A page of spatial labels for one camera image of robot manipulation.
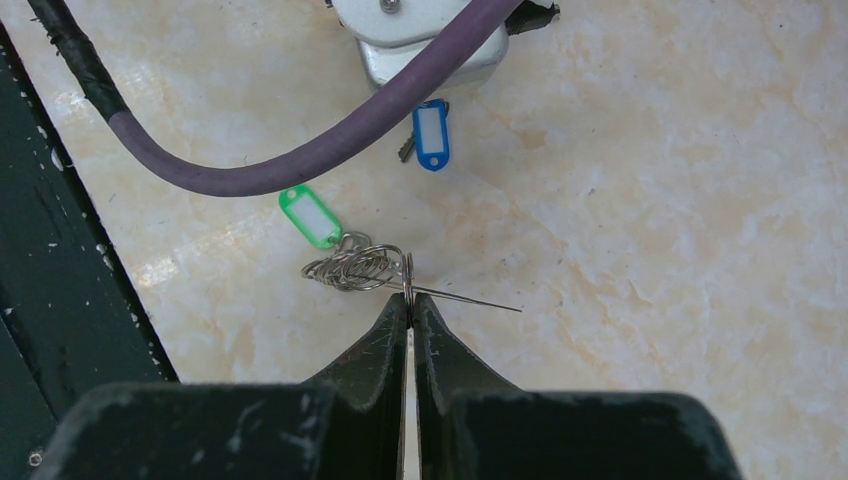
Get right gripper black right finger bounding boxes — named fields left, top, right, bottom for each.
left=412, top=294, right=741, bottom=479

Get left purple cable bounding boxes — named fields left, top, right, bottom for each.
left=26, top=0, right=525, bottom=199

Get blue key tag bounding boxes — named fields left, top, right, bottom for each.
left=412, top=99, right=451, bottom=172

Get green key tag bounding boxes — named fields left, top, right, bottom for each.
left=278, top=184, right=343, bottom=250

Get small metal split ring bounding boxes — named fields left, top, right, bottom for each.
left=400, top=252, right=417, bottom=326

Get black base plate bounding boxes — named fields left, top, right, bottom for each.
left=1, top=34, right=177, bottom=479

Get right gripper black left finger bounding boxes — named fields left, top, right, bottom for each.
left=35, top=294, right=408, bottom=479

